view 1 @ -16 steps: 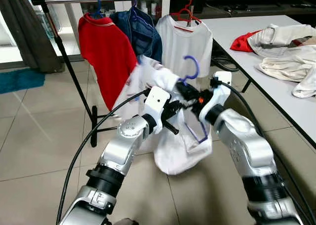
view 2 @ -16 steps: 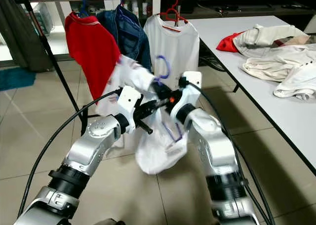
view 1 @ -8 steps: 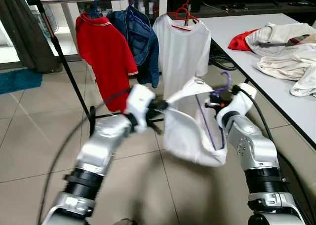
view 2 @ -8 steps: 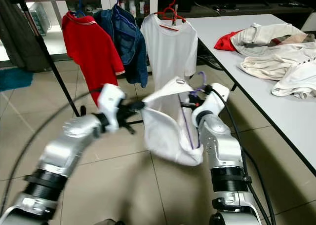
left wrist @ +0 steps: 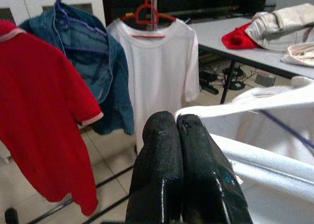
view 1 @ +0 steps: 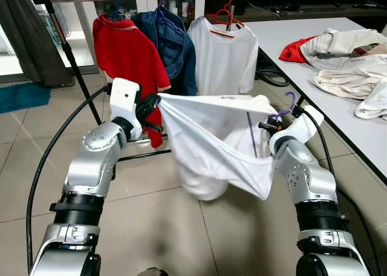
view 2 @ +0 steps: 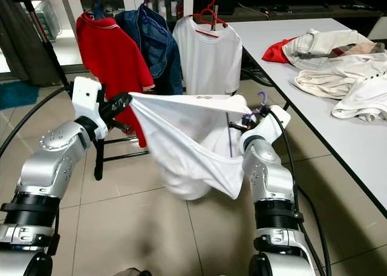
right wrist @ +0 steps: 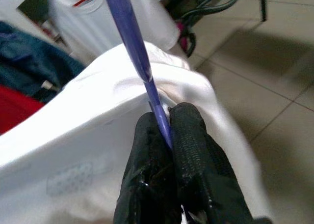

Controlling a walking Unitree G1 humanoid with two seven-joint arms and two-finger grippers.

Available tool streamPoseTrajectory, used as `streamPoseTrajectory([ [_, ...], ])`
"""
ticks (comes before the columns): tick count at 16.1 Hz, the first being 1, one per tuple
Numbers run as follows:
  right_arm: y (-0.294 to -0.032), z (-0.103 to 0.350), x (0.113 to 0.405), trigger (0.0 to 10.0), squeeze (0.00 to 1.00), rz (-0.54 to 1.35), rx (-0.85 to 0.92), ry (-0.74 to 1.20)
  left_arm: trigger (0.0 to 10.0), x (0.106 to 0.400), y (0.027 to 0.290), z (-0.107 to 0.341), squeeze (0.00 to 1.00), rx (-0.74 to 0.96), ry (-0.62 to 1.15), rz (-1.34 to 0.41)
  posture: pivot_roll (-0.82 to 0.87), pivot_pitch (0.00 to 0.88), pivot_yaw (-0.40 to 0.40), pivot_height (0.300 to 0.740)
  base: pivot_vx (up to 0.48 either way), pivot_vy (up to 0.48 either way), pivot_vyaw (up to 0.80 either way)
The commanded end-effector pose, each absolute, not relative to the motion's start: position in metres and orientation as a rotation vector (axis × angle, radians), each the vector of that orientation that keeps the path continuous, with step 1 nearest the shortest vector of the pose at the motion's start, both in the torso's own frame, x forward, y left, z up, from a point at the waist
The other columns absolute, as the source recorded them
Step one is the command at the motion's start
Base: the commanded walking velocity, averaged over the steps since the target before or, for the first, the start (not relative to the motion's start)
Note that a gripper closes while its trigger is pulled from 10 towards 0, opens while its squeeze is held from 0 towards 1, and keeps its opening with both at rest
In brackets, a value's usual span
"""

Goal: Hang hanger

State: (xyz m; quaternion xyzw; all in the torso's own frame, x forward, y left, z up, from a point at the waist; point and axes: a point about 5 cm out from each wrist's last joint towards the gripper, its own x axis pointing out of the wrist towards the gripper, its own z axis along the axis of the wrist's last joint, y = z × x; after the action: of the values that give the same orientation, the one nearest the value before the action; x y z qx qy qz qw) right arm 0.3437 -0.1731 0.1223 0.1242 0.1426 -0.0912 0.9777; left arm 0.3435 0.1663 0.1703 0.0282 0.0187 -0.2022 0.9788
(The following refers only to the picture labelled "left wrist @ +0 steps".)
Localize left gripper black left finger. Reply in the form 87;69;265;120
125;110;184;224

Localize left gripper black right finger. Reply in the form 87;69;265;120
176;113;254;224

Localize plain white t-shirt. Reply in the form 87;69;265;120
173;75;314;224
105;18;201;158

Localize red hanger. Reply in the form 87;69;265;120
119;0;178;39

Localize blue denim jacket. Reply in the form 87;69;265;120
19;1;135;136

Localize black table leg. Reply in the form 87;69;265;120
220;59;236;105

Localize grey box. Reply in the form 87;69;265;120
254;73;277;87

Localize red polo shirt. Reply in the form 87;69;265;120
0;19;104;217

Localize red garment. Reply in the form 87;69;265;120
221;22;261;50

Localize cream garment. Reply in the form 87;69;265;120
280;41;314;68

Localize off-white jacket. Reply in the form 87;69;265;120
244;2;314;50

